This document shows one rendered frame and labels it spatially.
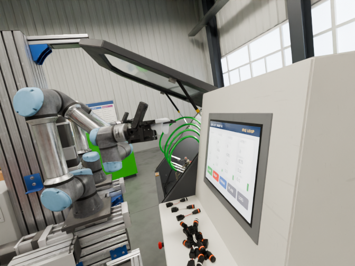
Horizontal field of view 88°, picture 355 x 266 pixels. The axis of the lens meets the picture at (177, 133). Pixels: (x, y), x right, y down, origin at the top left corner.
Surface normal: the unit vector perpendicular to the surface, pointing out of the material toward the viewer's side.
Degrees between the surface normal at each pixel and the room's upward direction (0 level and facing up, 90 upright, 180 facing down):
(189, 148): 90
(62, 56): 90
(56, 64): 90
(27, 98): 83
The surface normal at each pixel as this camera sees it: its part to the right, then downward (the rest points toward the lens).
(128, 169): 0.45, 0.04
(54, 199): -0.09, 0.29
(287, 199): -0.98, -0.05
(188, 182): 0.16, 0.11
